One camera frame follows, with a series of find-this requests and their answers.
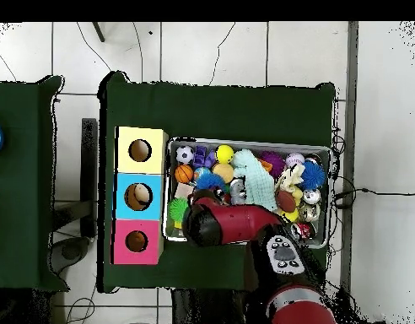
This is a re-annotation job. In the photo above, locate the black power cable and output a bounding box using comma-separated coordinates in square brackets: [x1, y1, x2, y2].
[333, 186, 415, 209]

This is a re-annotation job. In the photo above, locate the mint green knitted cloth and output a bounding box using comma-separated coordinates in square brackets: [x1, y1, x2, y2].
[231, 148, 278, 212]

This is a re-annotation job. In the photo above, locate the black upright panel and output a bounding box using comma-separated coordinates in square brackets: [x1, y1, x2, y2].
[80, 117, 99, 239]

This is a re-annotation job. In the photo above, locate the purple spiky ball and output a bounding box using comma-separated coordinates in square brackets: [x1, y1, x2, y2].
[259, 150, 286, 178]

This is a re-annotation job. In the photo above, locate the black and white soccer ball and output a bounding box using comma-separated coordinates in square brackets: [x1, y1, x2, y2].
[175, 145, 196, 165]

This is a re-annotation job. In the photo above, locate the yellow ball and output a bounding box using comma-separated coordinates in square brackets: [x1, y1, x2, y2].
[214, 144, 235, 165]

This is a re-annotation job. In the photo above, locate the grey rounded base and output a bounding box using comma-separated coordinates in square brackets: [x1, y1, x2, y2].
[50, 235, 92, 274]

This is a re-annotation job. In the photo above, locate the blue fuzzy ball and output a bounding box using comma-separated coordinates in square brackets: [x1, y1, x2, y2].
[299, 160, 326, 192]
[195, 172, 227, 192]

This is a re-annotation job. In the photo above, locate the dark green table cloth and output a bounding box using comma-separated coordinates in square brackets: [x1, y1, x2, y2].
[97, 70, 337, 294]
[0, 74, 70, 292]

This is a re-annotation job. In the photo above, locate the green fuzzy ball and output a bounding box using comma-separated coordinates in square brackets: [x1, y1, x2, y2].
[167, 197, 189, 222]

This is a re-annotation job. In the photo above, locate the black stand with legs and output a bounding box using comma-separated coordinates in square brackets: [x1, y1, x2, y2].
[91, 21, 106, 44]

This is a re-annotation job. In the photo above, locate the brown toy football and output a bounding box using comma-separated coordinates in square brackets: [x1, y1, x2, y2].
[276, 190, 298, 213]

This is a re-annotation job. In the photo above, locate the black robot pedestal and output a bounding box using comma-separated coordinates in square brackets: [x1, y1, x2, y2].
[170, 288, 256, 324]

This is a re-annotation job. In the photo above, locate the small orange basketball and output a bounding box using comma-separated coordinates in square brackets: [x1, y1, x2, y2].
[174, 164, 194, 184]

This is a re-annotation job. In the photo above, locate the shallow clear mesh bin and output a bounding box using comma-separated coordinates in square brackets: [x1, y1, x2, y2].
[161, 136, 332, 250]

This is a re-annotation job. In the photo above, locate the white baseball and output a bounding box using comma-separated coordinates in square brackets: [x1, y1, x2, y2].
[285, 152, 305, 168]

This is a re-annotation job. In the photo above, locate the wooden box with three holes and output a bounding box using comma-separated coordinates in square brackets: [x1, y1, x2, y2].
[109, 126, 170, 266]

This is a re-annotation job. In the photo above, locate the thin black floor cable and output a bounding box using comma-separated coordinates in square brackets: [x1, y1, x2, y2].
[208, 21, 237, 86]

